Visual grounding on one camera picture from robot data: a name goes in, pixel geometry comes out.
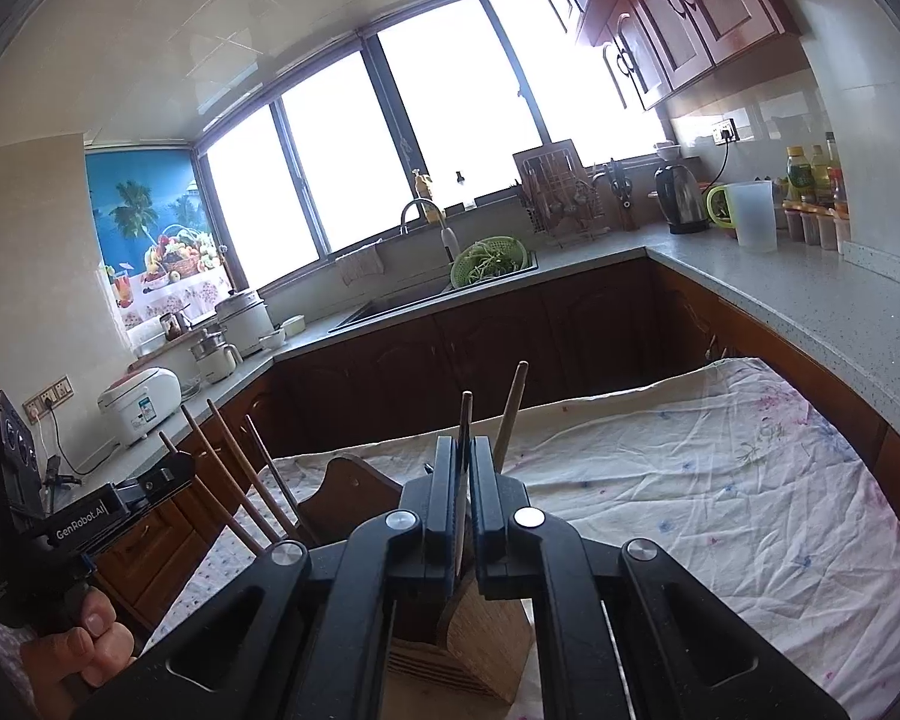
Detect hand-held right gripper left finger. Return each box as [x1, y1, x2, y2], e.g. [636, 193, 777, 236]
[67, 435, 466, 720]

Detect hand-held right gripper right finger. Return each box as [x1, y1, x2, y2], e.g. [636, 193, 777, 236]
[469, 436, 848, 720]

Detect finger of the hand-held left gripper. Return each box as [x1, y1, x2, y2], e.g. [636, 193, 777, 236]
[116, 450, 196, 515]

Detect thin dark chopstick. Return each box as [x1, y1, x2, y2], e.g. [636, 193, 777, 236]
[454, 390, 475, 578]

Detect wooden utensil holder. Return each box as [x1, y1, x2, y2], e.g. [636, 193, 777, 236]
[300, 456, 533, 704]

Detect person's left hand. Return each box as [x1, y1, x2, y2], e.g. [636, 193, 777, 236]
[24, 586, 140, 720]

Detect white rice cooker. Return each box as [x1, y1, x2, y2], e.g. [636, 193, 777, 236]
[96, 366, 182, 447]

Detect white electric pot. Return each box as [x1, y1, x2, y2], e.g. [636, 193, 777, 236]
[214, 286, 277, 357]

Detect steel kitchen sink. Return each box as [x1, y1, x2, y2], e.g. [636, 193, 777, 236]
[328, 255, 541, 335]

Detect white floral tablecloth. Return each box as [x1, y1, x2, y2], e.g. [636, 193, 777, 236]
[146, 356, 900, 720]

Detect green colander with vegetables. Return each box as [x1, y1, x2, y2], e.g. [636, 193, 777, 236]
[450, 238, 530, 287]

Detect white dish cloth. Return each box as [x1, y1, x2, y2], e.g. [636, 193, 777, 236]
[335, 244, 385, 286]

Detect kitchen faucet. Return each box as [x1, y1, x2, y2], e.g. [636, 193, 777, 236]
[399, 199, 462, 265]

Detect metal dish rack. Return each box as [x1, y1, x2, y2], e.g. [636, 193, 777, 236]
[521, 150, 608, 248]

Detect black kitchen tool holder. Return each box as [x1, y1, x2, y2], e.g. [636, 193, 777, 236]
[606, 159, 640, 232]

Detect black electric kettle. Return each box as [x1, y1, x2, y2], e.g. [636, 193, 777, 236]
[652, 163, 710, 235]

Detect kitchen window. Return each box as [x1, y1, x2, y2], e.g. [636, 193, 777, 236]
[195, 0, 668, 293]

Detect spice jar set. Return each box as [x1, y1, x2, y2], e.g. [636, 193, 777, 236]
[784, 202, 848, 252]

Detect green label bottle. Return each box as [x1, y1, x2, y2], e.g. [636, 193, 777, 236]
[786, 146, 812, 207]

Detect yellow oil bottle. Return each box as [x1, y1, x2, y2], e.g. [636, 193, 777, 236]
[808, 144, 832, 203]

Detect brown wooden upper cabinets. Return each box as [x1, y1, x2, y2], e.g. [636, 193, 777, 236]
[510, 0, 803, 112]

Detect wall socket strip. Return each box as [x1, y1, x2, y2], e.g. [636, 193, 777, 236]
[24, 376, 74, 415]

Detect tropical fruit wall poster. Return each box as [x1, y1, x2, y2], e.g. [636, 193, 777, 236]
[85, 148, 230, 331]

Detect clear pitcher green handle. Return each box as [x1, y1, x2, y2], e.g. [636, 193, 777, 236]
[705, 180, 779, 252]

